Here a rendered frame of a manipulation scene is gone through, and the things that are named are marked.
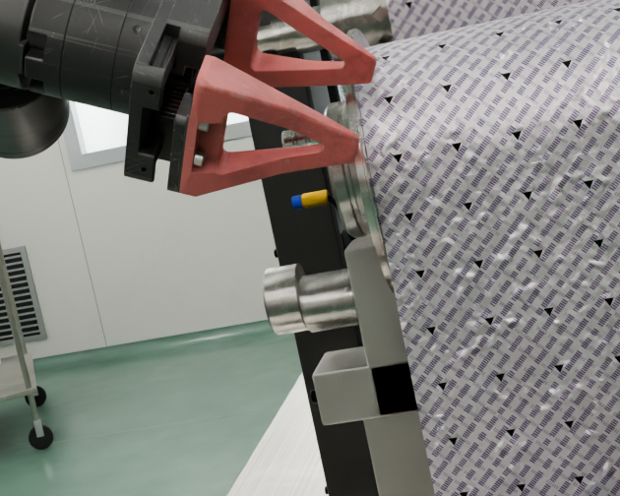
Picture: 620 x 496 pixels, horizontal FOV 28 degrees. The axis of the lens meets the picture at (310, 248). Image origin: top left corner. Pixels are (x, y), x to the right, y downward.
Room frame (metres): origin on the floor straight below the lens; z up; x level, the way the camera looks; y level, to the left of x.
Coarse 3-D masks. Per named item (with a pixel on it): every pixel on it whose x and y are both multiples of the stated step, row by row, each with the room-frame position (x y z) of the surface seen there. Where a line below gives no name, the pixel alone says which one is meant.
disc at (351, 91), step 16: (352, 32) 0.66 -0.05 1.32; (352, 96) 0.61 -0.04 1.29; (352, 112) 0.61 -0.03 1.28; (352, 128) 0.60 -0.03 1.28; (368, 176) 0.60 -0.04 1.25; (368, 192) 0.60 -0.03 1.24; (368, 208) 0.60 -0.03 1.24; (368, 224) 0.60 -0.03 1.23; (384, 256) 0.61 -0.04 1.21; (384, 272) 0.62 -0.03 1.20
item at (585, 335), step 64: (576, 256) 0.59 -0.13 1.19; (448, 320) 0.60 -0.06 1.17; (512, 320) 0.60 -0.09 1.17; (576, 320) 0.59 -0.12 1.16; (448, 384) 0.61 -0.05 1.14; (512, 384) 0.60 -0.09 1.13; (576, 384) 0.59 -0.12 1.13; (448, 448) 0.61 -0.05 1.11; (512, 448) 0.60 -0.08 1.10; (576, 448) 0.59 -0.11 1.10
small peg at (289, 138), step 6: (282, 132) 0.68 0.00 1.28; (288, 132) 0.68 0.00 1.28; (294, 132) 0.68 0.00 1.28; (282, 138) 0.68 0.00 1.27; (288, 138) 0.68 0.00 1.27; (294, 138) 0.68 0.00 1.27; (300, 138) 0.68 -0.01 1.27; (306, 138) 0.67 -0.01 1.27; (282, 144) 0.68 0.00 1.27; (288, 144) 0.68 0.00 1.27; (294, 144) 0.68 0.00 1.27; (300, 144) 0.68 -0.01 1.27; (306, 144) 0.68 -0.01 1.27; (312, 144) 0.67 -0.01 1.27; (318, 144) 0.67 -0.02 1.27
